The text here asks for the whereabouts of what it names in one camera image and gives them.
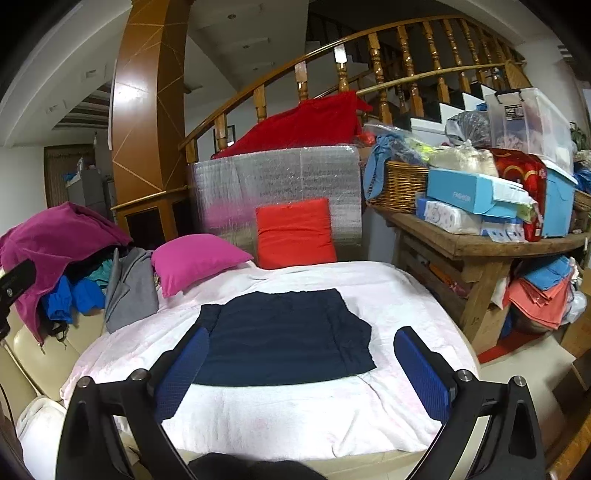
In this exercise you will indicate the wooden stair railing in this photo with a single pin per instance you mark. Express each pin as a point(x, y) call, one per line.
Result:
point(405, 50)

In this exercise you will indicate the red orange cushion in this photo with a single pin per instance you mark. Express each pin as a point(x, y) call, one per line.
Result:
point(295, 235)

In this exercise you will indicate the large wicker basket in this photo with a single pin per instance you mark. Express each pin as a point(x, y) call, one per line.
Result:
point(401, 184)

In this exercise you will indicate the clear plastic storage box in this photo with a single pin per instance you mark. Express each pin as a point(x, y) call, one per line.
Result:
point(535, 120)

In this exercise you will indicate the dark blue cloth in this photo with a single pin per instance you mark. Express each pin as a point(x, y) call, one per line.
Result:
point(584, 180)

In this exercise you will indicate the beige filled plastic bag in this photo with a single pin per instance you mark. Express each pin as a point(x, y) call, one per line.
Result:
point(461, 159)

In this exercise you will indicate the small wicker basket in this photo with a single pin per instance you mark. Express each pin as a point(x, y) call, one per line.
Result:
point(582, 201)

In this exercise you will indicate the magenta pillow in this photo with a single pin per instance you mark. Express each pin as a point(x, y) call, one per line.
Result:
point(194, 263)

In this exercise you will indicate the small blue white boxes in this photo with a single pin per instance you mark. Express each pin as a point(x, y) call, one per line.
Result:
point(503, 230)

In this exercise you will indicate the neon yellow cloth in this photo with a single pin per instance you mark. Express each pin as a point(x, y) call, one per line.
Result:
point(420, 151)

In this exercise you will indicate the wooden cabinet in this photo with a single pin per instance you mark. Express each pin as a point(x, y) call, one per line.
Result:
point(138, 203)

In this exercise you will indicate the silver foil mat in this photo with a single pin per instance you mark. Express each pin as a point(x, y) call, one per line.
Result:
point(277, 175)

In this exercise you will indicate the white tissue pack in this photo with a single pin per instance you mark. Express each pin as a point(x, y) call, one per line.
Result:
point(445, 217)

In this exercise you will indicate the white box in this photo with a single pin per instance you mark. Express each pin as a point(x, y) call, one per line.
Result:
point(427, 128)

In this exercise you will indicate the grey cabinet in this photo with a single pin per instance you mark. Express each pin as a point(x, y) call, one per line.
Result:
point(87, 189)

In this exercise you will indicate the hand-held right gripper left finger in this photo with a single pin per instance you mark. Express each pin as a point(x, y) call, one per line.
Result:
point(182, 369)

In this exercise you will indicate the beige leather sofa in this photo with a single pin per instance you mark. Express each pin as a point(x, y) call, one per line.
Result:
point(32, 350)

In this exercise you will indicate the teal garment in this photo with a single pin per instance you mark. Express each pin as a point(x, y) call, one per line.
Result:
point(99, 277)

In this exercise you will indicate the magenta garment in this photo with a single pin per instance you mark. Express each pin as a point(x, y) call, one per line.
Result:
point(55, 240)

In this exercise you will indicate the black garment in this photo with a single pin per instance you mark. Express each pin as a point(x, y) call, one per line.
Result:
point(90, 263)

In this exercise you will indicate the wooden table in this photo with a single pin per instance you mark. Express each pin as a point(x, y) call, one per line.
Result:
point(471, 240)

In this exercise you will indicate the curved wooden column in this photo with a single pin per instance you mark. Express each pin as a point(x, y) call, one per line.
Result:
point(143, 115)

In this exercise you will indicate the red gift box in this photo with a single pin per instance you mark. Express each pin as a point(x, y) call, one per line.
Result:
point(521, 170)

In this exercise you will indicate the open cardboard box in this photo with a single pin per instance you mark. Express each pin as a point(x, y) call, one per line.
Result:
point(579, 332)

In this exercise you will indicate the blue storage bin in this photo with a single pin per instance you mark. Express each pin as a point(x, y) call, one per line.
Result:
point(558, 203)

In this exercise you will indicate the light blue cloth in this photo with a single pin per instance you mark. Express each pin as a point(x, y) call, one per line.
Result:
point(376, 170)

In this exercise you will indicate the stack of salmon cloths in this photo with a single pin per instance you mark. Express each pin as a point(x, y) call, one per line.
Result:
point(535, 300)

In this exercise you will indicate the red cloth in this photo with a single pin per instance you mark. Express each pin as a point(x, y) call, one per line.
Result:
point(304, 124)

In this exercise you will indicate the folded blue cloths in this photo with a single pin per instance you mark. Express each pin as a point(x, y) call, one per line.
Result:
point(547, 272)

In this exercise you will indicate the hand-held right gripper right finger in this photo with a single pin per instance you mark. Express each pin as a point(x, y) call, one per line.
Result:
point(422, 369)

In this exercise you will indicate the navy blue jacket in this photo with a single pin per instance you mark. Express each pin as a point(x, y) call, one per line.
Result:
point(277, 337)

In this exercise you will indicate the white plastic bag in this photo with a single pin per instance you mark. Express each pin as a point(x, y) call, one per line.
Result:
point(577, 304)

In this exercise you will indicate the dark filled plastic bag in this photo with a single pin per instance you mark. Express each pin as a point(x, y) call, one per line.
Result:
point(471, 127)

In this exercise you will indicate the grey jacket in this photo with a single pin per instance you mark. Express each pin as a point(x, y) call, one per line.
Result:
point(131, 290)

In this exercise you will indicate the light blue cardboard box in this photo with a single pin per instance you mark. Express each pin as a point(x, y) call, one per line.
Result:
point(457, 191)

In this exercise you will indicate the green plant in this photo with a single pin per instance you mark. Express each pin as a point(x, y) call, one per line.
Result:
point(581, 138)

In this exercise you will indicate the white pink fluffy blanket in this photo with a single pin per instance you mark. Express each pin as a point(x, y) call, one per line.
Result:
point(323, 415)

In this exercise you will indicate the bright blue garment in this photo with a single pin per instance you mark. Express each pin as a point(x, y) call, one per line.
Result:
point(83, 295)

